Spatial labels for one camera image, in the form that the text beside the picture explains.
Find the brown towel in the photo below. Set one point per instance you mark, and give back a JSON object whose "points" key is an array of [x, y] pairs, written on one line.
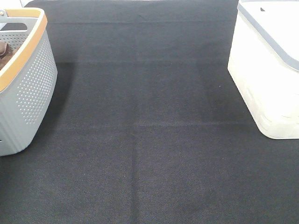
{"points": [[6, 53]]}

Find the black fabric table mat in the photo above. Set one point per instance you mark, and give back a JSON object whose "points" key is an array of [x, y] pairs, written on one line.
{"points": [[146, 125]]}

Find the white bin with grey rim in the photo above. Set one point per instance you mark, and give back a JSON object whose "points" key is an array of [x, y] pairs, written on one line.
{"points": [[264, 64]]}

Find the grey basket with orange rim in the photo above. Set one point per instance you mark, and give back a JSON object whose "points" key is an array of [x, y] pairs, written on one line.
{"points": [[28, 80]]}

